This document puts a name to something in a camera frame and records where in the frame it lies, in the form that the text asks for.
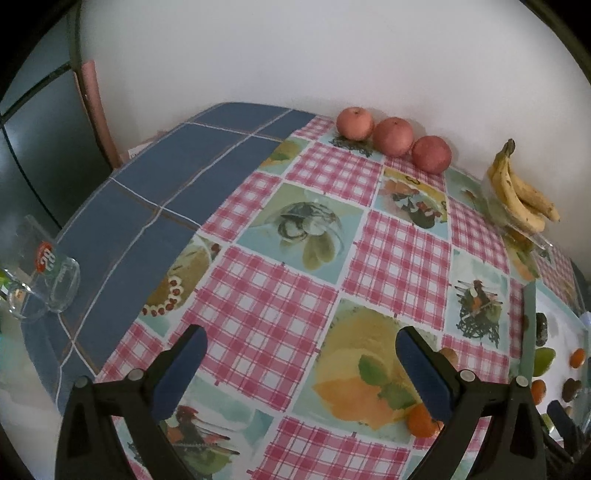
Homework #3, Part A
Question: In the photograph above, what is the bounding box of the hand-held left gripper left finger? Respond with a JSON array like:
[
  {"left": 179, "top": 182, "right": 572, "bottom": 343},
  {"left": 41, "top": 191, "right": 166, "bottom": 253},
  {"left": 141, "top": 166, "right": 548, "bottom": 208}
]
[{"left": 55, "top": 324, "right": 208, "bottom": 480}]

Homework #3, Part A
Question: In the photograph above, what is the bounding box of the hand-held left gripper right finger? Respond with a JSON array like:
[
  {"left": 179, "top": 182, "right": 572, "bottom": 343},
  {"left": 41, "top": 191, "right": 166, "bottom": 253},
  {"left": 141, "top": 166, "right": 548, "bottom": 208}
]
[{"left": 396, "top": 325, "right": 548, "bottom": 480}]

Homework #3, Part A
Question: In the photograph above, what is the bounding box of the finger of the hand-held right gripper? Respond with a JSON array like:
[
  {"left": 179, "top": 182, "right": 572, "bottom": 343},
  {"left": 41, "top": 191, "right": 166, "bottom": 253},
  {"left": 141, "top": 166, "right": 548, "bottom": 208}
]
[{"left": 546, "top": 401, "right": 585, "bottom": 455}]

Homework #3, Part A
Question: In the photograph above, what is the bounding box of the green apple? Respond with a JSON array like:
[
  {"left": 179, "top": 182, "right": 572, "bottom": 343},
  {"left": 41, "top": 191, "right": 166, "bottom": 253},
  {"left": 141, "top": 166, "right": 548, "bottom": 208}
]
[{"left": 533, "top": 348, "right": 556, "bottom": 376}]

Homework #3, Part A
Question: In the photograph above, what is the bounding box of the checkered fruit print tablecloth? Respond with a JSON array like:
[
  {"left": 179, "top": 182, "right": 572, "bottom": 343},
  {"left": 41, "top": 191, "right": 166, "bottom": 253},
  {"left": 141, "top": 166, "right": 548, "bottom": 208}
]
[{"left": 95, "top": 115, "right": 580, "bottom": 480}]

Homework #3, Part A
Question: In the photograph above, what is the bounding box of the clear glass red logo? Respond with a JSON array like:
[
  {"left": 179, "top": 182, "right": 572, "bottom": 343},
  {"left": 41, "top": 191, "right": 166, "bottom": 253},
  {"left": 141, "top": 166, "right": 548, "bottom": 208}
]
[{"left": 14, "top": 215, "right": 81, "bottom": 315}]

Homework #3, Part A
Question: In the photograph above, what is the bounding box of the small clear glass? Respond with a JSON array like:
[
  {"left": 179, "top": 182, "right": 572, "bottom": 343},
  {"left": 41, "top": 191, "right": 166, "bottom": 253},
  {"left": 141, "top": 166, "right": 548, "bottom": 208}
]
[{"left": 7, "top": 282, "right": 48, "bottom": 320}]

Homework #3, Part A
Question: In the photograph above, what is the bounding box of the clear plastic container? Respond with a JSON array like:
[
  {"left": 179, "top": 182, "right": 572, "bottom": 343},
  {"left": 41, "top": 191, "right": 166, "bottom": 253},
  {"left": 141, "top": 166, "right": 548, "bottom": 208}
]
[{"left": 482, "top": 175, "right": 555, "bottom": 252}]

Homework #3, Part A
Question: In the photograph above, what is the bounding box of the yellow banana bunch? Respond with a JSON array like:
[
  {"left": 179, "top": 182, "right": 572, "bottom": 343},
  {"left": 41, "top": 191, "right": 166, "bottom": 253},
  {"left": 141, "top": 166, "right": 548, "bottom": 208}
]
[{"left": 487, "top": 138, "right": 561, "bottom": 233}]

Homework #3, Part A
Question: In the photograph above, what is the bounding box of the red apple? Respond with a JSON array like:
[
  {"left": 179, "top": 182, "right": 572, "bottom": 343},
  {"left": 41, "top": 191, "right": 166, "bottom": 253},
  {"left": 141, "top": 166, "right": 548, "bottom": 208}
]
[
  {"left": 336, "top": 107, "right": 374, "bottom": 141},
  {"left": 412, "top": 135, "right": 452, "bottom": 175},
  {"left": 373, "top": 117, "right": 414, "bottom": 157}
]

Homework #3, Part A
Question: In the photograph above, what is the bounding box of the pink door frame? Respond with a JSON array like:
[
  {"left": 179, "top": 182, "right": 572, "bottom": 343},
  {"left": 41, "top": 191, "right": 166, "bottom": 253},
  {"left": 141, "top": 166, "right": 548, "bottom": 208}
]
[{"left": 79, "top": 60, "right": 122, "bottom": 167}]

